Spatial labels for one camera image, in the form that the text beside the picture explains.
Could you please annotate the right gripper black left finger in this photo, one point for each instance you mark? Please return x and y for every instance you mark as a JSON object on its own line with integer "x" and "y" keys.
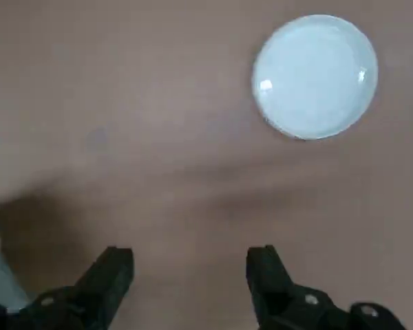
{"x": 100, "y": 285}

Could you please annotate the white plate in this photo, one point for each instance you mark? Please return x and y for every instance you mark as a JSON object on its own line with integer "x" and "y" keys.
{"x": 313, "y": 75}

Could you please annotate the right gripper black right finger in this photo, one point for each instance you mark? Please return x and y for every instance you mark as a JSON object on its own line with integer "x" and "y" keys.
{"x": 275, "y": 295}

